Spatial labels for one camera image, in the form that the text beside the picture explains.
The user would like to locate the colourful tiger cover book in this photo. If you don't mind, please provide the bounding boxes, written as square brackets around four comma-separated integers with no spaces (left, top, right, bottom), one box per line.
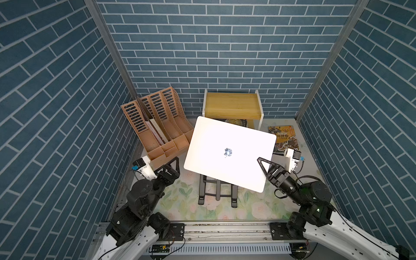
[268,126,299,153]

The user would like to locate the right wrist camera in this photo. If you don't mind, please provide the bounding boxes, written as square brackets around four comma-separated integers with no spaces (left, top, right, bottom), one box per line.
[284,148,301,173]

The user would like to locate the black laptop stand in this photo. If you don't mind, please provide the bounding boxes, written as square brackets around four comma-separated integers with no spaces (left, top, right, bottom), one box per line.
[198,174,238,208]

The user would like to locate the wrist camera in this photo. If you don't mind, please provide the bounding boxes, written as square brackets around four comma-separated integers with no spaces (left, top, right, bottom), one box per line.
[284,148,301,173]
[132,156,157,180]

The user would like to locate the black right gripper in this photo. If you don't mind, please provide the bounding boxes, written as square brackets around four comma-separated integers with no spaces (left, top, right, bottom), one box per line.
[259,158,306,206]

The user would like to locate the aluminium right corner profile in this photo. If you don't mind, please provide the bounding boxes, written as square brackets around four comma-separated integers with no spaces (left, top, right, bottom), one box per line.
[295,0,369,123]

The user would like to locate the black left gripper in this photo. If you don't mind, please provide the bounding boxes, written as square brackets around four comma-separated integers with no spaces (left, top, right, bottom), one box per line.
[141,156,179,214]

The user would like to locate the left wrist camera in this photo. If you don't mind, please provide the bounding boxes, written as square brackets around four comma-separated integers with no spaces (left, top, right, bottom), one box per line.
[132,156,157,180]

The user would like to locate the silver laptop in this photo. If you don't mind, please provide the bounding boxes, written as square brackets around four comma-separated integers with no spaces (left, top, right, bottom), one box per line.
[184,117,276,193]

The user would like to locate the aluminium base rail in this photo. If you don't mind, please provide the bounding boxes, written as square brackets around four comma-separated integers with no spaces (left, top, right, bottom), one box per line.
[85,219,326,260]

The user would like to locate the aluminium corner profile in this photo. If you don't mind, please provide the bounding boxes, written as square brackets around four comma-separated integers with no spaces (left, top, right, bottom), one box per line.
[295,0,369,123]
[84,0,138,100]

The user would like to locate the aluminium left corner profile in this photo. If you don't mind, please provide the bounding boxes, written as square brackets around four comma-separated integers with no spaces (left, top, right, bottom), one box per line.
[84,0,138,100]

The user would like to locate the black book on shelf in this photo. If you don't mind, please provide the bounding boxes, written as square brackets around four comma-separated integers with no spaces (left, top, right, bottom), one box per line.
[225,119,248,127]

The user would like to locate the pink desk file organizer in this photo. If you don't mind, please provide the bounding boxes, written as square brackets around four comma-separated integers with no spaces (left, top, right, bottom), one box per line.
[121,87,194,169]

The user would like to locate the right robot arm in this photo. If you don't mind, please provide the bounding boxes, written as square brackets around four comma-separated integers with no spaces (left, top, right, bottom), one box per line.
[257,158,410,260]

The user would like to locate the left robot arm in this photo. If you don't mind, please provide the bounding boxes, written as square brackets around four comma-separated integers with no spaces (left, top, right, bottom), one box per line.
[92,156,184,260]

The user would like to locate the green circuit board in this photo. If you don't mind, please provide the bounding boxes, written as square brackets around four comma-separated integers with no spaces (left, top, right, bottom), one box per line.
[149,244,170,255]

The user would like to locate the white wooden two-tier shelf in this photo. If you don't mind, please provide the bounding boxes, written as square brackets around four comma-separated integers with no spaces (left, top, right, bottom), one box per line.
[202,90,264,130]

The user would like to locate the books in file organizer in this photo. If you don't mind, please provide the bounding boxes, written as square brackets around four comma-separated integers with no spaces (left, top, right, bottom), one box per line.
[144,118,169,145]

